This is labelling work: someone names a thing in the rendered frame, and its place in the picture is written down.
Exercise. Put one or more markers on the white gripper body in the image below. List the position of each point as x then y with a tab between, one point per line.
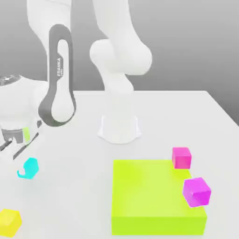
28	149

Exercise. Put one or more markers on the small cyan cube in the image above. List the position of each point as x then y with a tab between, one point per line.
30	168

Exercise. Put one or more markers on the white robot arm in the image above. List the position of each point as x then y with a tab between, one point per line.
121	56

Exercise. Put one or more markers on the small yellow cube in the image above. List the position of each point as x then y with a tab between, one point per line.
9	223

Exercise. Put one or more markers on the small pink cube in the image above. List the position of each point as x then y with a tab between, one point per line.
182	157

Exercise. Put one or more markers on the small magenta cube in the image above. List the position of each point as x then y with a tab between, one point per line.
197	192

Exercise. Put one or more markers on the large lime box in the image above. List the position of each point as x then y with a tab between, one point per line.
147	194

